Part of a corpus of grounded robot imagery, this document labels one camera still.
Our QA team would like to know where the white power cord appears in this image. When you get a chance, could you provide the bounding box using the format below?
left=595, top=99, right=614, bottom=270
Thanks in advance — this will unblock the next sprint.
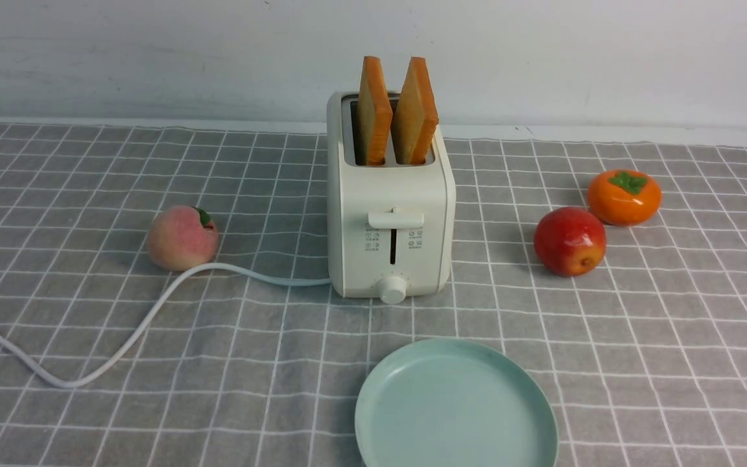
left=0, top=262, right=332, bottom=389

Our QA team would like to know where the pink peach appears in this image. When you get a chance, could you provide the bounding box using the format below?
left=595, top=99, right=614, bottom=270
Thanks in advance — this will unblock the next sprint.
left=146, top=205, right=219, bottom=272

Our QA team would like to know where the orange persimmon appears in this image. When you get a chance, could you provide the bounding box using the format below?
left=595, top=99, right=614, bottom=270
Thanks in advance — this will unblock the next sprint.
left=587, top=169, right=662, bottom=227

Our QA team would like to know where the light green round plate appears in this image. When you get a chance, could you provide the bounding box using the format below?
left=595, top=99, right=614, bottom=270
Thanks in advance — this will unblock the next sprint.
left=355, top=338, right=560, bottom=466

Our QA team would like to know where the toast slice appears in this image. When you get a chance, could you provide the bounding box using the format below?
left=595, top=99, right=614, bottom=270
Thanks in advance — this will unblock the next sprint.
left=391, top=56, right=439, bottom=165
left=357, top=56, right=392, bottom=166

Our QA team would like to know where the grey checked tablecloth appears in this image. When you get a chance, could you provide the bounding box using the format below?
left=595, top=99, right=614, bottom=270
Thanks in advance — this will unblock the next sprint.
left=0, top=123, right=747, bottom=466

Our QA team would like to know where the white two-slot toaster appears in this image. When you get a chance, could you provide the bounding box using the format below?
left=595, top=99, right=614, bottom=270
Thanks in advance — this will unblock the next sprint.
left=327, top=91, right=457, bottom=304

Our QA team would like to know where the red apple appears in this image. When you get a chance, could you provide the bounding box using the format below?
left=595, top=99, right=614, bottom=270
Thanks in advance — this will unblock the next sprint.
left=534, top=207, right=606, bottom=277

